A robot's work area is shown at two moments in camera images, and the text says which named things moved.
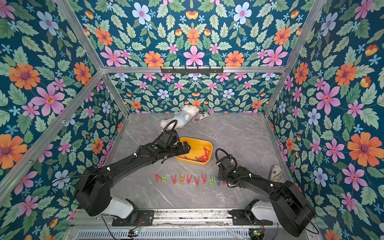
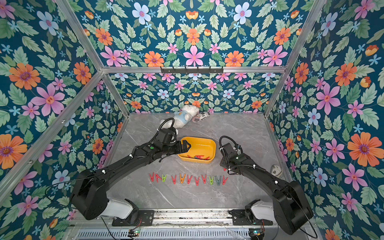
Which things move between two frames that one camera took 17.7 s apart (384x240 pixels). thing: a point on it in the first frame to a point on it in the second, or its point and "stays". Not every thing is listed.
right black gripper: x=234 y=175 to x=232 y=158
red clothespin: x=174 y=180 stays
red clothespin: x=188 y=180 stays
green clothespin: x=211 y=180 stays
